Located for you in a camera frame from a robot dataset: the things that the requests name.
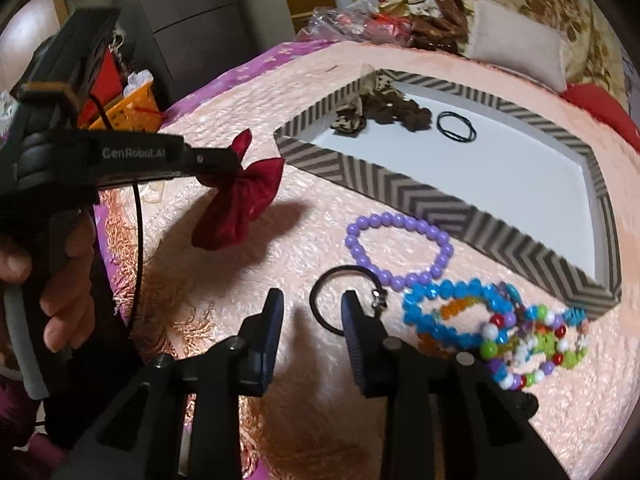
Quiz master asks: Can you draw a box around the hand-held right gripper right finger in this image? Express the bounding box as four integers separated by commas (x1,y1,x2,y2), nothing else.
340,289,571,480

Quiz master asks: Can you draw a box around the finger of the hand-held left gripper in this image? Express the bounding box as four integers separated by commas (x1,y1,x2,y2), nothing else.
182,141,242,187

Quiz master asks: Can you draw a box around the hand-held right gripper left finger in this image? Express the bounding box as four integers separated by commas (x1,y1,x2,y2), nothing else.
50,287,286,480

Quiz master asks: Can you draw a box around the black hair tie with charm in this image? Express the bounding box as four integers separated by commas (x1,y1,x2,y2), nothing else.
309,265,390,333

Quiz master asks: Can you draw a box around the dark red bow hair clip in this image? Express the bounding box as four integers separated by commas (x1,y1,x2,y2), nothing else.
191,129,286,252

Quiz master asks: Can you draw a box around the blue bead bracelet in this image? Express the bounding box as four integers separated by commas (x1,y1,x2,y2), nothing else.
402,280,523,353

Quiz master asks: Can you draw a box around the rainbow crystal bracelet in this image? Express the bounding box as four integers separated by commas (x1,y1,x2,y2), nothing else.
417,295,483,358

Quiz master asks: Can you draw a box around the purple bead bracelet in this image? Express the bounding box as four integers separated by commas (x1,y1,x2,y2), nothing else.
345,211,455,292

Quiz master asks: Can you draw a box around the multicolour round bead bracelet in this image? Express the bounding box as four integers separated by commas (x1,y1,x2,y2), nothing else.
480,300,568,391

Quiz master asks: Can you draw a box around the grey striped cardboard box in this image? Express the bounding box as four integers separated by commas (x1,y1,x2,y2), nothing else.
273,67,623,322

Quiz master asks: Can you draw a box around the flower bead bracelet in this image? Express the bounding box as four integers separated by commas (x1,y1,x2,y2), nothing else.
520,307,591,368

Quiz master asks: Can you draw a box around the person's left forearm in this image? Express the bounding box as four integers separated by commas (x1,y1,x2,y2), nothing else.
0,355,66,480

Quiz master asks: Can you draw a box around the person's left hand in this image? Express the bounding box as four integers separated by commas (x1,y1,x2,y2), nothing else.
0,219,97,355

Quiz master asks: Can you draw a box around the purple bed sheet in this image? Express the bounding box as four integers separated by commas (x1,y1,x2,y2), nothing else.
95,37,346,231

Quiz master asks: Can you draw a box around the orange plastic basket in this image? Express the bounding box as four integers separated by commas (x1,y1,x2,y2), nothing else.
87,80,166,133

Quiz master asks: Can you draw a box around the grey refrigerator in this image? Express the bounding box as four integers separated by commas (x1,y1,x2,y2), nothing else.
117,0,296,106

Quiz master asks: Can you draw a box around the clear plastic bag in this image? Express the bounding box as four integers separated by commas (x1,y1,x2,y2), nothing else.
307,0,416,46

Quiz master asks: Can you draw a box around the pink bedspread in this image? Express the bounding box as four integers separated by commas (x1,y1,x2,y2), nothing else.
97,40,640,480

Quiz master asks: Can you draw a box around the white pillow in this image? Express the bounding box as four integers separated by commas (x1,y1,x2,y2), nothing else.
465,0,571,92

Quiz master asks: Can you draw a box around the red pillow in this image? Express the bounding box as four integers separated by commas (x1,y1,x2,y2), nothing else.
560,82,640,153

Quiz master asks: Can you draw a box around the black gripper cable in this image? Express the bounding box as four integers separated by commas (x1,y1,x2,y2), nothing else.
89,82,147,341

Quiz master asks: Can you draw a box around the leopard print bow hair tie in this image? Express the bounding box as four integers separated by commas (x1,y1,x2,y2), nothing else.
330,72,401,136

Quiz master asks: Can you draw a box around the thin black hair tie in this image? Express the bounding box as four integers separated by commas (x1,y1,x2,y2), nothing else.
436,111,477,143

